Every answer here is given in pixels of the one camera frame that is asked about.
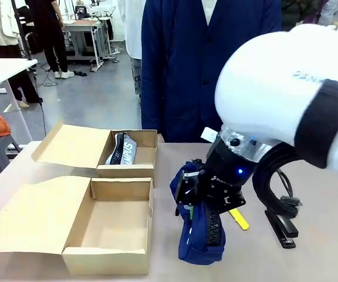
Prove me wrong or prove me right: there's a person in black clothes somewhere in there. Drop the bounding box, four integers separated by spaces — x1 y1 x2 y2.
32 0 76 80

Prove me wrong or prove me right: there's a black floor cable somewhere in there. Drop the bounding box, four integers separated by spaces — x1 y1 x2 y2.
35 60 59 139

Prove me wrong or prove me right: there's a white side table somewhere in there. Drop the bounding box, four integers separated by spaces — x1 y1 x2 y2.
0 58 39 142

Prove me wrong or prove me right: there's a large open cardboard box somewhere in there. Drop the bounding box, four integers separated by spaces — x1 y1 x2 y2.
0 175 154 276

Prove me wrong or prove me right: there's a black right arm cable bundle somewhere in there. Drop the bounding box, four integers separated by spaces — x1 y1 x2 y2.
252 143 302 219

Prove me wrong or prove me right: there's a person in cream jacket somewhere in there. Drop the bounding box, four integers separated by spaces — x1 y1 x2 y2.
0 0 44 108

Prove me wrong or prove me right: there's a black shoe white lettering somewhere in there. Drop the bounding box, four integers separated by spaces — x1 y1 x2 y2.
104 132 138 166

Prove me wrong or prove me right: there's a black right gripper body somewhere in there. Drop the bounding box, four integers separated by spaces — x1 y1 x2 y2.
198 140 259 194

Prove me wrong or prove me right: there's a black stapler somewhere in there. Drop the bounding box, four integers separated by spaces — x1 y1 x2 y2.
264 209 300 249

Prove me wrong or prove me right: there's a person in navy cardigan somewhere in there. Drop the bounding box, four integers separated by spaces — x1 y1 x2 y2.
141 0 283 144

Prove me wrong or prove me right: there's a person in white shirt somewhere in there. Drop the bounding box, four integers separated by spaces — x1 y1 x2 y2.
117 0 146 104

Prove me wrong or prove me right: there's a grey workbench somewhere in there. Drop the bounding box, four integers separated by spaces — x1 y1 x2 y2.
62 16 120 73

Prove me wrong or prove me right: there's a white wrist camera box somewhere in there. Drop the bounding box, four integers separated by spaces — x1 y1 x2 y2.
201 127 218 143

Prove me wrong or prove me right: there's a small open cardboard box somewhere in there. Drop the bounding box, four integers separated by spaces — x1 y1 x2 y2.
31 120 158 189

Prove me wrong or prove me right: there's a grey camera mount ring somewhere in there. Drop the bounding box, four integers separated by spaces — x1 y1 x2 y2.
217 125 283 163

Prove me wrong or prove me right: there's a dark blue shoe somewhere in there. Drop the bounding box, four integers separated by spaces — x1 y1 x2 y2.
170 160 227 267

